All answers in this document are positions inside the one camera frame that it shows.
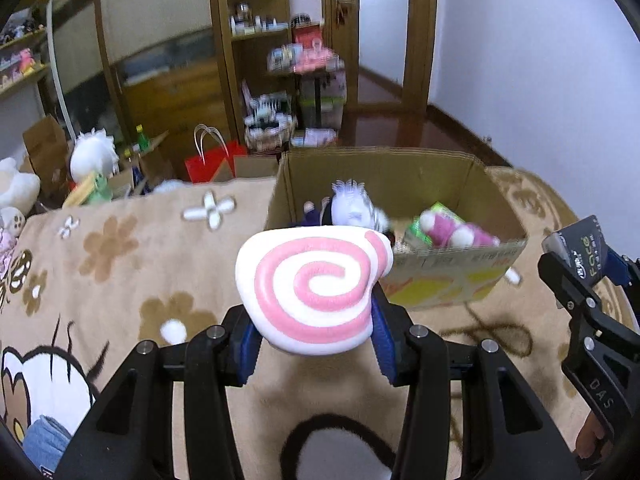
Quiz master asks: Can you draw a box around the green tissue pack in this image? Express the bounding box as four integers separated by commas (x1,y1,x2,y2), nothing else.
402,202,464,252

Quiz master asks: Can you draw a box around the white yellow display shelf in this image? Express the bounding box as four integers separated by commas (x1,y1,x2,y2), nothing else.
1,0,67,136

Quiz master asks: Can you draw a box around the white spiky round plush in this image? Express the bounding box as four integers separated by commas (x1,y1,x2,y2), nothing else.
70,129,118,184

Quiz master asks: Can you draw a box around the wooden wardrobe with shelves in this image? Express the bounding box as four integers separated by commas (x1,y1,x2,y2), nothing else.
52,0,290,178

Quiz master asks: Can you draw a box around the white-haired purple doll plush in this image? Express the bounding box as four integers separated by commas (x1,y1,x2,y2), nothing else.
302,179,392,234

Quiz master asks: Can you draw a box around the open cardboard box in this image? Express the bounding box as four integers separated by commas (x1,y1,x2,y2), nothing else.
267,148,527,308

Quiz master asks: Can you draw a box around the small dark side table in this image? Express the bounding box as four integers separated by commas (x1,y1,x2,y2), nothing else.
268,68,347,129

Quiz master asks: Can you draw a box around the green glass bottle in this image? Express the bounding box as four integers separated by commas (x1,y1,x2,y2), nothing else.
136,124,151,153

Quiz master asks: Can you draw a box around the red box on table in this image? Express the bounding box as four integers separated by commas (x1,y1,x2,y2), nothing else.
292,24,323,50

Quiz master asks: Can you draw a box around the small cardboard box with papers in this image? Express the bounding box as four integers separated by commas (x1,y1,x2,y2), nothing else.
288,128,338,148

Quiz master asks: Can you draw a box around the red paper gift bag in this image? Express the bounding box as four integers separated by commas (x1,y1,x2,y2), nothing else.
184,124,248,183

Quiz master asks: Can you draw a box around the person's hand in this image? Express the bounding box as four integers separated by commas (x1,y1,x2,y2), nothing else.
575,412,612,460

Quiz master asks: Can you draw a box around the wicker basket with toys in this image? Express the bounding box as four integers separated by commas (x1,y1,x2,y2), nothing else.
244,92,297,153

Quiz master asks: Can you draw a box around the clear plastic storage bin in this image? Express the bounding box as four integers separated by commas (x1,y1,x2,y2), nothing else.
299,98,345,130

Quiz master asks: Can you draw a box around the brown cardboard box on floor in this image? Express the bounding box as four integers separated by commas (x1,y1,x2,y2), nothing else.
23,115,70,202

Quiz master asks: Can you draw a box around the beige floral blanket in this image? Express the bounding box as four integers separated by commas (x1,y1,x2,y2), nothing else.
1,168,588,479

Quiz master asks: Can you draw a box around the pink swirl roll plush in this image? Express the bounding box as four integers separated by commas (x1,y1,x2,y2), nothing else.
235,226,394,356

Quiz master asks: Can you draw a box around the black white panda plush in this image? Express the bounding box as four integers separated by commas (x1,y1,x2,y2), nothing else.
280,413,396,480

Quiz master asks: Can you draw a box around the green frog toy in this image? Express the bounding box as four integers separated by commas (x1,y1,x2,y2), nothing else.
63,171,113,208

